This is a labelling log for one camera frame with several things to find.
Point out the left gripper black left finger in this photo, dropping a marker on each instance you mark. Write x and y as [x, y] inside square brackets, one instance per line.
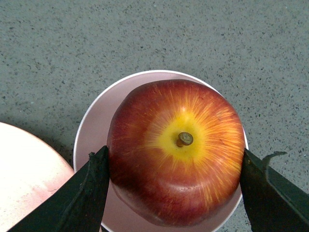
[78, 206]

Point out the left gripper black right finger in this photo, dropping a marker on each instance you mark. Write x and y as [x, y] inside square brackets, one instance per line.
[272, 202]

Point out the red apple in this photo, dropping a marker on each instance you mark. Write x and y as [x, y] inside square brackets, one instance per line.
[175, 152]

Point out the pink plate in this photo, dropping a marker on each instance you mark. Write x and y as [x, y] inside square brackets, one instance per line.
[30, 172]

